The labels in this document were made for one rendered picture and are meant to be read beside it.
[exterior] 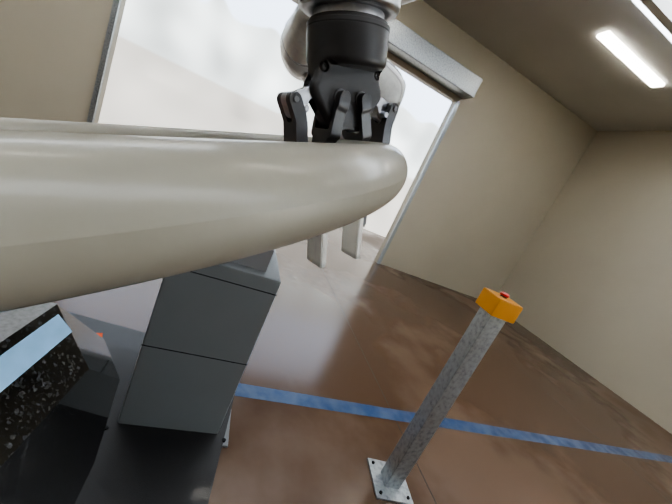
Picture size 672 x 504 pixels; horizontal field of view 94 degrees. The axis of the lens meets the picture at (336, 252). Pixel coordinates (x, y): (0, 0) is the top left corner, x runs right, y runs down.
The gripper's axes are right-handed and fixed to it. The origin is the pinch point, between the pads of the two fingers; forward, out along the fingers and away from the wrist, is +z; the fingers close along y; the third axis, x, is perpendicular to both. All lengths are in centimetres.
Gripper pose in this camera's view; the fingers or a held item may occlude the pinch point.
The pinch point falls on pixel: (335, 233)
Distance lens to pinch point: 36.1
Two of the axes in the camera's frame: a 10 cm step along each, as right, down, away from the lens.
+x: 5.9, 3.5, -7.2
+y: -8.0, 1.9, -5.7
